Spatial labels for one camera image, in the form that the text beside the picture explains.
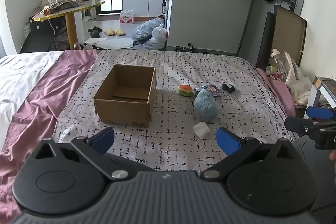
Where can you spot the dark spray bottle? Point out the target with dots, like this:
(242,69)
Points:
(164,6)

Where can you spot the white duvet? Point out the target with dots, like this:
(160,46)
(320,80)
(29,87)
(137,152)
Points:
(18,74)

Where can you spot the person's right hand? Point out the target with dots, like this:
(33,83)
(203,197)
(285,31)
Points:
(333,155)

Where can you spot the white plastic bag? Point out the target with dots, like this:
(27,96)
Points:
(159,33)

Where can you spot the brown cloth on table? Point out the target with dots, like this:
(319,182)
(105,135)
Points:
(67,4)

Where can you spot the brown board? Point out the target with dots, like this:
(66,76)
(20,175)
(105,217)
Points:
(288,35)

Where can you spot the white small packet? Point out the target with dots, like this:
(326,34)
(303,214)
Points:
(201,130)

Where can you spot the white stool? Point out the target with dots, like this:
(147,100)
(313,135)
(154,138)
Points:
(315,98)

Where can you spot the pair of shoes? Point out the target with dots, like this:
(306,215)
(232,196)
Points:
(185,47)

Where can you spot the pink blanket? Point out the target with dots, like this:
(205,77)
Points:
(42,98)

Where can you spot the clear plastic bag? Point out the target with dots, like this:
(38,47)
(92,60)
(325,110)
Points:
(153,45)

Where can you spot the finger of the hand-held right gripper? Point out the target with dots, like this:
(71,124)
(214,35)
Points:
(319,112)
(299,124)

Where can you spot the pack of water bottles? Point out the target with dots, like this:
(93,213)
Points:
(126,18)

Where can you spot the blue fluffy plush toy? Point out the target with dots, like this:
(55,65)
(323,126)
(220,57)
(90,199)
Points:
(206,106)

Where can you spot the black low bench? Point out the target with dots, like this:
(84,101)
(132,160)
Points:
(39,37)

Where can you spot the clear bottle with white cap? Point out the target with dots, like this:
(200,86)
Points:
(279,64)

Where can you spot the black toy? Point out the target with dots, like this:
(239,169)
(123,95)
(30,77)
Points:
(228,88)

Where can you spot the door lock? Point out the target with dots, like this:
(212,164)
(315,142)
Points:
(292,2)

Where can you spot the grey plastic bag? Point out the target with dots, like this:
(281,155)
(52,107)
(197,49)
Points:
(144,29)

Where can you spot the round table with wooden leg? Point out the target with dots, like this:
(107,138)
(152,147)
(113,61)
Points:
(86,5)

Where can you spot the person's grey trouser leg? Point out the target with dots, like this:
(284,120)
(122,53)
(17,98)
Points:
(312,166)

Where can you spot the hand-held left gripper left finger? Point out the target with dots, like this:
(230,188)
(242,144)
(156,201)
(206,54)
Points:
(103,140)

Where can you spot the black slipper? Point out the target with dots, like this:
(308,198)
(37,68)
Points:
(94,34)
(95,29)

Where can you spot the white floor mat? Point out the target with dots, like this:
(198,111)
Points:
(113,43)

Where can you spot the crumpled translucent plastic bag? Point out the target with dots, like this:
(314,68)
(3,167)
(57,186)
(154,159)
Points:
(298,82)

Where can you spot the brown cardboard box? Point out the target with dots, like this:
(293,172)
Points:
(123,111)

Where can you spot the small pink bottle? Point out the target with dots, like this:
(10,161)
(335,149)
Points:
(271,71)

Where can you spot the burger plush toy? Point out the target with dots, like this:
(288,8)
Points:
(185,90)

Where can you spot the colourful plastic packet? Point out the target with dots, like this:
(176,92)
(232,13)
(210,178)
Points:
(214,89)

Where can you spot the pink bed sheet edge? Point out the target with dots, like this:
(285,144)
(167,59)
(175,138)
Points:
(278,90)

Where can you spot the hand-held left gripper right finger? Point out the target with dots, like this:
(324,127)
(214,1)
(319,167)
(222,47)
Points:
(227,144)

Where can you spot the black board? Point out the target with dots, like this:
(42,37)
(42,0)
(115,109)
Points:
(265,40)

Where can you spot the yellow slipper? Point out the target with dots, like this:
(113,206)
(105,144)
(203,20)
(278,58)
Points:
(120,32)
(109,32)

